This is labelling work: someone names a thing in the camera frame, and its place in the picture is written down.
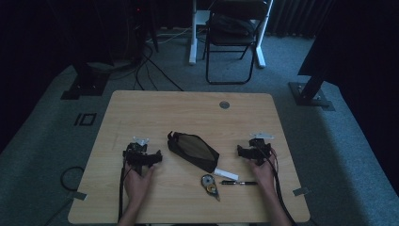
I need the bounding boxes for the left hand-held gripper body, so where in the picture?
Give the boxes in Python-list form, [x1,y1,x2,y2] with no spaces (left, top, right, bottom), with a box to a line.
[122,136,152,175]

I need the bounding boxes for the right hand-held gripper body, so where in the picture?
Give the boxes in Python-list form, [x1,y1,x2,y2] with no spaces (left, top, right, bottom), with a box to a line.
[247,133,275,166]

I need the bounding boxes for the white eraser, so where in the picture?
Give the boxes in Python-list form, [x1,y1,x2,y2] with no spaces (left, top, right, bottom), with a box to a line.
[214,168,240,182]

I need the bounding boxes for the black pen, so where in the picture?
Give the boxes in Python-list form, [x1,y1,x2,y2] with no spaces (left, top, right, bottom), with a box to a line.
[219,180,259,186]

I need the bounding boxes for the black pencil case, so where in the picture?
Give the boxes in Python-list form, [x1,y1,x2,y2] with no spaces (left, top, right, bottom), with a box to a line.
[167,130,220,174]

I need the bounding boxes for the correction tape dispenser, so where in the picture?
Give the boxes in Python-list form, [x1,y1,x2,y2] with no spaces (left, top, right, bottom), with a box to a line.
[200,174,221,202]

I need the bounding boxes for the person's right hand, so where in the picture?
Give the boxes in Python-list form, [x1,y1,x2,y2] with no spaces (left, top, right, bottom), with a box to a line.
[247,153,279,196]

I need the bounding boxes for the person's left hand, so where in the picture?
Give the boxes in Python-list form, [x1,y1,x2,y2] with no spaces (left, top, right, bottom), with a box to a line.
[123,165,156,205]

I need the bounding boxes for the grey tape piece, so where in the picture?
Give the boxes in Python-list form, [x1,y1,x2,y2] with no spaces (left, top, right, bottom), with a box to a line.
[72,190,88,202]
[292,186,311,198]

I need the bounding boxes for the black floor tape marks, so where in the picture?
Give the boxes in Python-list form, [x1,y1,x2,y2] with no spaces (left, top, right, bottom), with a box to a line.
[73,112,98,127]

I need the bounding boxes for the black stand with metal base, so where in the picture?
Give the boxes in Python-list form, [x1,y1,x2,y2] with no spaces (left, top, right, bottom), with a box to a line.
[288,46,336,112]

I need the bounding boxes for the black stand base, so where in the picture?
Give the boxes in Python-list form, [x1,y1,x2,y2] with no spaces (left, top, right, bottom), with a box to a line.
[60,62,111,101]

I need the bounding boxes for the white desk leg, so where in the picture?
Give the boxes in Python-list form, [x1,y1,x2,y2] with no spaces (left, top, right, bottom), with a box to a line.
[188,0,212,66]
[255,0,275,69]

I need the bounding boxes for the black folding chair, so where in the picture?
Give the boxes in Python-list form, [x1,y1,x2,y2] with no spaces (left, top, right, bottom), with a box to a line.
[202,0,268,86]

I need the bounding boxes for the dark bag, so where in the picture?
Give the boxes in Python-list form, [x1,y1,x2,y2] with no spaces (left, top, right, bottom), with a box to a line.
[210,13,257,38]

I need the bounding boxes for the dark curtain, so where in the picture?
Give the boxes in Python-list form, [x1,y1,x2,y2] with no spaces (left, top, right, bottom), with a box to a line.
[269,0,335,40]

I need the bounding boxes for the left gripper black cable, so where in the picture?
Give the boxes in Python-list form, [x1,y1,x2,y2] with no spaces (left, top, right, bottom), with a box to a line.
[118,161,127,222]

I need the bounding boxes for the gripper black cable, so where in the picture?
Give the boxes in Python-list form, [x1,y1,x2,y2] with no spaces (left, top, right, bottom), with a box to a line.
[118,161,127,222]
[265,150,297,226]

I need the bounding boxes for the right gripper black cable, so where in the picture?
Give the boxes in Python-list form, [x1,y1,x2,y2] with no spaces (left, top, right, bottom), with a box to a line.
[265,150,297,226]

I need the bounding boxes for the black looped floor cable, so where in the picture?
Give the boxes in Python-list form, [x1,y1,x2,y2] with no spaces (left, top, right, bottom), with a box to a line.
[59,166,86,193]

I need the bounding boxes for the black floor cables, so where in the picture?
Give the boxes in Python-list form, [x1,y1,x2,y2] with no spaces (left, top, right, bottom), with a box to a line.
[133,43,185,92]

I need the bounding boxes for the white floor cable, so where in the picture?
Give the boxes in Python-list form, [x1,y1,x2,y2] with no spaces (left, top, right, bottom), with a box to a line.
[146,25,193,45]

